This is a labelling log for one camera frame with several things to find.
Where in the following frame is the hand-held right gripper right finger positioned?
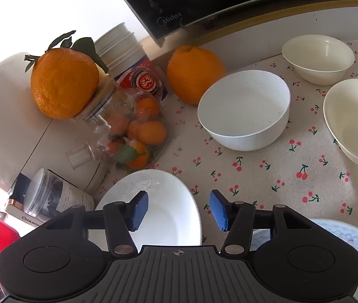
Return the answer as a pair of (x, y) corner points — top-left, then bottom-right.
(209, 189), (314, 256)

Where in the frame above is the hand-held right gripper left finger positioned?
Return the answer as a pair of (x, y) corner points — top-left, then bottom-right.
(41, 190), (149, 257)

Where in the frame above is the white swirl pattern plate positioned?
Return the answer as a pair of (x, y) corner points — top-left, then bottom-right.
(94, 169), (202, 251)

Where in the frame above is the cream plastic bowl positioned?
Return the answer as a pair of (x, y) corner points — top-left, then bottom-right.
(282, 35), (355, 86)
(323, 79), (358, 169)

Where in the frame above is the cherry print tablecloth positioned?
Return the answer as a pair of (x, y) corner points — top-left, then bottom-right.
(97, 38), (358, 250)

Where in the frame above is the clear canister with white lid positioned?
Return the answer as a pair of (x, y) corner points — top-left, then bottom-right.
(24, 168), (95, 220)

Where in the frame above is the pile of kumquats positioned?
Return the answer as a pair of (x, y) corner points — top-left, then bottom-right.
(107, 98), (168, 169)

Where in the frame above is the clear glass jar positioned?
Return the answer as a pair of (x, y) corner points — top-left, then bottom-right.
(66, 76), (168, 170)

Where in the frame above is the white speckled bowl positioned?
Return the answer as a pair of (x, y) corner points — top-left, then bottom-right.
(197, 70), (291, 151)

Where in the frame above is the white box with gold trim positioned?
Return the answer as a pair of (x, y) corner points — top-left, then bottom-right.
(5, 177), (45, 227)

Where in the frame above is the red label packet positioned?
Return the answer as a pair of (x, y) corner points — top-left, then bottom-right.
(115, 58), (171, 108)

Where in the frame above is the blue patterned plate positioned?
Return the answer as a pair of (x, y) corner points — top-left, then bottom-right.
(250, 218), (358, 303)

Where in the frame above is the large orange with leaves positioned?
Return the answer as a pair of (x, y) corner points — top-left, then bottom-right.
(24, 31), (109, 120)

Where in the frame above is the white rice cooker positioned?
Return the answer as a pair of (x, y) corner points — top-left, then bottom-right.
(0, 52), (110, 196)

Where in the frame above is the stack of white cups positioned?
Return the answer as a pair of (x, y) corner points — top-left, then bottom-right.
(94, 22), (149, 73)

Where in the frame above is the black microwave oven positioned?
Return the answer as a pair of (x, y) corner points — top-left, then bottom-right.
(105, 0), (358, 48)

